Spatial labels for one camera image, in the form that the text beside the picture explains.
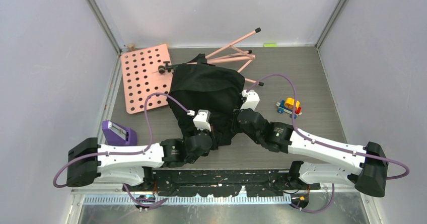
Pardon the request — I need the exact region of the black backpack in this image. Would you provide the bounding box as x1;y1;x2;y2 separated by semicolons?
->
167;63;245;150

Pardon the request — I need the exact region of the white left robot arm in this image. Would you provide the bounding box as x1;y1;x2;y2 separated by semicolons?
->
65;132;214;191

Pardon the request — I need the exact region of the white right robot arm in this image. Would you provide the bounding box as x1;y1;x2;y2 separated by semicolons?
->
237;109;389;197

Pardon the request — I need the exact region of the colourful toy block car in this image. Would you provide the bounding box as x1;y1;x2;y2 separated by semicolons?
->
276;97;302;119

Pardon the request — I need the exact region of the pink stand with black feet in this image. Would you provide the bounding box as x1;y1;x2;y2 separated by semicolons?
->
158;27;265;87

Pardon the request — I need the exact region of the purple card holder box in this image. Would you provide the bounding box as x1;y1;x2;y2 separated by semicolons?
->
101;120;137;146

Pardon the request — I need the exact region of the pink perforated board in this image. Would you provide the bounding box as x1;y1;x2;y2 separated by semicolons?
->
120;44;173;114

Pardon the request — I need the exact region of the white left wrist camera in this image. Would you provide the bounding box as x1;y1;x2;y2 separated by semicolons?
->
187;109;212;131

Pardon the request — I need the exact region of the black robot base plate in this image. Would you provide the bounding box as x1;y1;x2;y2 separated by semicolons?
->
128;169;320;197

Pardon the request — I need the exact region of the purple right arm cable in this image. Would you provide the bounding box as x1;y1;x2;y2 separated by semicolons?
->
247;73;410;214

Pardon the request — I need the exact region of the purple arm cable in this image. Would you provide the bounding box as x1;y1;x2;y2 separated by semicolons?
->
52;92;196;210
247;73;410;214

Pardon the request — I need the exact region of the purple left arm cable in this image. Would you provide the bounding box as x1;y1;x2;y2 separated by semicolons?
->
52;92;196;210

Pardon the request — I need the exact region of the aluminium frame rail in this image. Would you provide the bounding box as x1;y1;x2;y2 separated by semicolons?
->
70;171;376;206

